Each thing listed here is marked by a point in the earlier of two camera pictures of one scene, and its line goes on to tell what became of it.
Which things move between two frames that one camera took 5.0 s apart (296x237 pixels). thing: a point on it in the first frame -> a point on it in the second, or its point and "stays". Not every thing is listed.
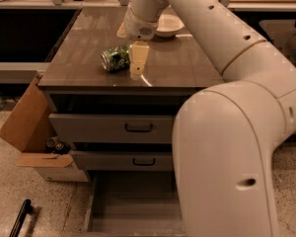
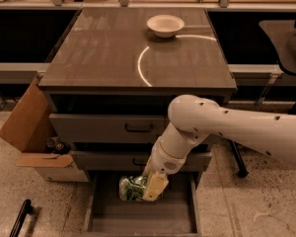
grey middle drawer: [125, 160] stays
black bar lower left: [26, 208] stays
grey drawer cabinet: [92, 108] stays
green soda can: [116, 58] -> [132, 188]
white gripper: [137, 26] -> [162, 161]
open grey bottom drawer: [133, 203] stays
